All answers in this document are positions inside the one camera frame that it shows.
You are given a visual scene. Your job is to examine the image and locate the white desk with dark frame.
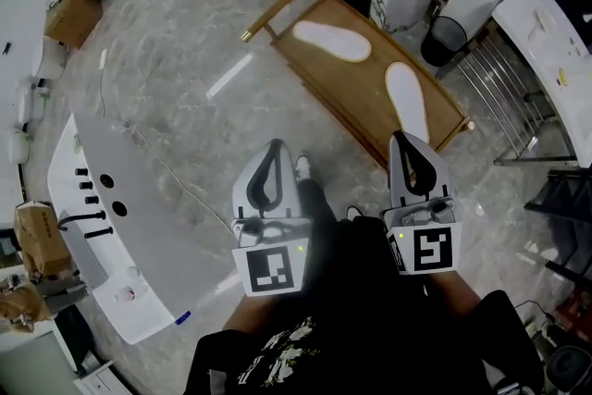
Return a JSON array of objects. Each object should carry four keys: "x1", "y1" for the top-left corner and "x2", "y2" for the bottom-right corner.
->
[{"x1": 522, "y1": 168, "x2": 592, "y2": 292}]

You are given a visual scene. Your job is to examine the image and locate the person's right forearm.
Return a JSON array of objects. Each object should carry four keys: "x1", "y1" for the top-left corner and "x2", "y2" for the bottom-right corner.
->
[{"x1": 423, "y1": 270, "x2": 482, "y2": 320}]

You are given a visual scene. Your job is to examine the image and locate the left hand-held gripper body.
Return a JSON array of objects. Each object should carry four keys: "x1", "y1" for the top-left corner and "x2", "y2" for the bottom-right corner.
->
[{"x1": 229, "y1": 216, "x2": 313, "y2": 298}]

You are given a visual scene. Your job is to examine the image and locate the black wire wastebasket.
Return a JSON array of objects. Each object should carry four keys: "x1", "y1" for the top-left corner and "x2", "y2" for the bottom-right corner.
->
[{"x1": 419, "y1": 15, "x2": 469, "y2": 67}]

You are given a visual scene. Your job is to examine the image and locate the person's white shoe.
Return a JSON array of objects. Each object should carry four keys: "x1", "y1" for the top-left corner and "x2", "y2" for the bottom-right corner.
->
[{"x1": 293, "y1": 154, "x2": 312, "y2": 181}]

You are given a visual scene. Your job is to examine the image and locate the white vanity counter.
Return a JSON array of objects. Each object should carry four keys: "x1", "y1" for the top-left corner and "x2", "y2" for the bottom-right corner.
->
[{"x1": 47, "y1": 112, "x2": 253, "y2": 346}]

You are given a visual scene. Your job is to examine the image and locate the wooden shoe rack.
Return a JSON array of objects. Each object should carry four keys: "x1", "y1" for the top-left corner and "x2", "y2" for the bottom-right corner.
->
[{"x1": 242, "y1": 0, "x2": 476, "y2": 175}]

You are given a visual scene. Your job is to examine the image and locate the grey ribbed mat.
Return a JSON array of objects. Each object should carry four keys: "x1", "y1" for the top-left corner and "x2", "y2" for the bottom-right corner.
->
[{"x1": 59, "y1": 210, "x2": 110, "y2": 292}]

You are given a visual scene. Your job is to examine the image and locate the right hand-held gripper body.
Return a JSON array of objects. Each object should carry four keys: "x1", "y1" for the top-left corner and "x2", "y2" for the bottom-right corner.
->
[{"x1": 378, "y1": 196, "x2": 465, "y2": 277}]

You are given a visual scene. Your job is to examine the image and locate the white insole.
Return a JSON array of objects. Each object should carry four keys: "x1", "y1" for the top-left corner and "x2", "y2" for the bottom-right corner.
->
[
  {"x1": 291, "y1": 19, "x2": 373, "y2": 63},
  {"x1": 384, "y1": 61, "x2": 431, "y2": 145}
]

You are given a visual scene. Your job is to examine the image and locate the white printer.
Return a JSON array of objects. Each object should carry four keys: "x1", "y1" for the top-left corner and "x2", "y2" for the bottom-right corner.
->
[{"x1": 73, "y1": 360, "x2": 135, "y2": 395}]

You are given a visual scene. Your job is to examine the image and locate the black lever handle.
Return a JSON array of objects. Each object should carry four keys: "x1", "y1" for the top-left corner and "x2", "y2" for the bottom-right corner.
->
[{"x1": 83, "y1": 226, "x2": 115, "y2": 241}]

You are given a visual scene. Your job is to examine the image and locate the person's black printed shirt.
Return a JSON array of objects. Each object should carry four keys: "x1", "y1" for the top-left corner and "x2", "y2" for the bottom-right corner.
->
[{"x1": 182, "y1": 216, "x2": 545, "y2": 395}]

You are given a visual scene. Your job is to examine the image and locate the person's black trousers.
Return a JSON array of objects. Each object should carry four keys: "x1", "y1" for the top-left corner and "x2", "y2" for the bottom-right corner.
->
[{"x1": 295, "y1": 178, "x2": 343, "y2": 246}]

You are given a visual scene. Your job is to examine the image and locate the black faucet spout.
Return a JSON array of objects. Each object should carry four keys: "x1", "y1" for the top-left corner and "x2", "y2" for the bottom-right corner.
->
[{"x1": 57, "y1": 210, "x2": 107, "y2": 230}]

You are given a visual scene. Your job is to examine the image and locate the black round seat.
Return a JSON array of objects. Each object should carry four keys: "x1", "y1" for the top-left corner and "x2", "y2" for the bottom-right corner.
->
[{"x1": 545, "y1": 344, "x2": 592, "y2": 395}]

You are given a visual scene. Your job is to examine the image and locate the brown cardboard box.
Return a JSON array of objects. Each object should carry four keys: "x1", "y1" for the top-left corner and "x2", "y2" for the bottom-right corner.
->
[
  {"x1": 12, "y1": 201, "x2": 73, "y2": 281},
  {"x1": 43, "y1": 0, "x2": 104, "y2": 50}
]

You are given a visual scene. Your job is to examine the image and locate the person's left forearm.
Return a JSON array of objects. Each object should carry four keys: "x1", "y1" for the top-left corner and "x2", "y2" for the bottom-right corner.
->
[{"x1": 221, "y1": 293, "x2": 278, "y2": 334}]

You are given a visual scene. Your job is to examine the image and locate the white round bin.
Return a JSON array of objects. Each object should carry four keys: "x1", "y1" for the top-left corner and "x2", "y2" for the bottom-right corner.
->
[
  {"x1": 6, "y1": 128, "x2": 32, "y2": 166},
  {"x1": 16, "y1": 80, "x2": 45, "y2": 126},
  {"x1": 31, "y1": 36, "x2": 69, "y2": 80}
]

